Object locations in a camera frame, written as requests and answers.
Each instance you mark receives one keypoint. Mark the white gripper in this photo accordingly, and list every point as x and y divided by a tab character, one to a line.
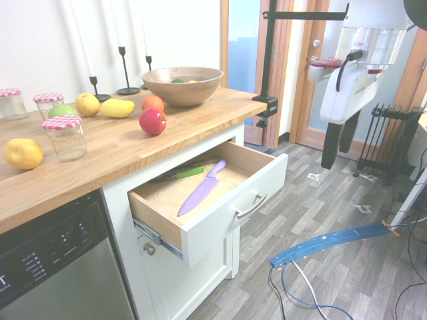
343	96

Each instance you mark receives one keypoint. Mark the white drawer with wooden interior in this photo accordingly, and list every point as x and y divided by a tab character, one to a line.
233	203

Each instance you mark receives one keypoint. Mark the black oil radiator heater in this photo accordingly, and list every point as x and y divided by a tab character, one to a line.
387	143

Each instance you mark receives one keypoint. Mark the white tape floor marker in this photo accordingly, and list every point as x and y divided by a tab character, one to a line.
313	176
370	177
363	209

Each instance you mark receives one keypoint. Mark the wooden door with glass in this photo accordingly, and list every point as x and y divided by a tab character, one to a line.
300	100

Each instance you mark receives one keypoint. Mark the metal door knob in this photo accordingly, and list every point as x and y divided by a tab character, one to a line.
316	42

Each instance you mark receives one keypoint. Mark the black round lamp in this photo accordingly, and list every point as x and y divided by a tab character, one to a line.
417	10

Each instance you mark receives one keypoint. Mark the purple kitchen knife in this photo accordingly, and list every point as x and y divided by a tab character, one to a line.
200	193

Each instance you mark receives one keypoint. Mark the green knife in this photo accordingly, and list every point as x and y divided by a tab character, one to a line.
190	172

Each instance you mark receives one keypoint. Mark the large wooden bowl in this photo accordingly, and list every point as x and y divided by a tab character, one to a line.
183	91

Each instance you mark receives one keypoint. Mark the green fruit in bowl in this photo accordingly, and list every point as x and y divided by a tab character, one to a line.
177	80

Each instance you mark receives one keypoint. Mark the red apple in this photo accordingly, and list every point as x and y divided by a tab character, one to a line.
151	121

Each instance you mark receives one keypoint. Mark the orange peach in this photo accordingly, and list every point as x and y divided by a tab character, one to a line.
152	102

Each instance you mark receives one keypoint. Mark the medium black candle holder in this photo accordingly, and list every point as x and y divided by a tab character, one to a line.
148	70

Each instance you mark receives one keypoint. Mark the white kitchen cabinet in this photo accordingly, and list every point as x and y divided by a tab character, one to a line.
187	286

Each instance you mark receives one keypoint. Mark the round metal cabinet knob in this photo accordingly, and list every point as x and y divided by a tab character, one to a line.
149	248

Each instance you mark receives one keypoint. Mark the yellow mango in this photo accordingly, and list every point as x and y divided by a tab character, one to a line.
116	108

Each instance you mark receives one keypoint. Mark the tall black candle holder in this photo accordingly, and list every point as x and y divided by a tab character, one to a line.
124	66

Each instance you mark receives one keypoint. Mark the short black candle holder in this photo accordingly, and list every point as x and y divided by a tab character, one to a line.
94	86

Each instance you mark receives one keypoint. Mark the yellow apple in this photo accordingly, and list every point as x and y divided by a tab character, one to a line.
87	105

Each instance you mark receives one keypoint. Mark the glass jar with checkered lid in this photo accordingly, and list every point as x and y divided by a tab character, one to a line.
46	100
65	140
11	106

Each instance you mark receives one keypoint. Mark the green apple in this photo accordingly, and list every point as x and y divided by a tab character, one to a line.
63	111

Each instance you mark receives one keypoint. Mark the stainless steel dishwasher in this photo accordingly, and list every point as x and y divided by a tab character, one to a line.
66	266

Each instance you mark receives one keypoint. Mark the large yellow round fruit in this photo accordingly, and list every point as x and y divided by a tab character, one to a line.
22	154

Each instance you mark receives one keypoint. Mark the wooden doorway frame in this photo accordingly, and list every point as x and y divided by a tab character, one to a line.
283	66

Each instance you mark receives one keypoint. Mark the black clamp camera stand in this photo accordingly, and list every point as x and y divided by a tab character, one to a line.
268	60

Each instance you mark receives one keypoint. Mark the metal drawer slide rail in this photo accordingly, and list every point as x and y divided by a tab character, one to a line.
160	238

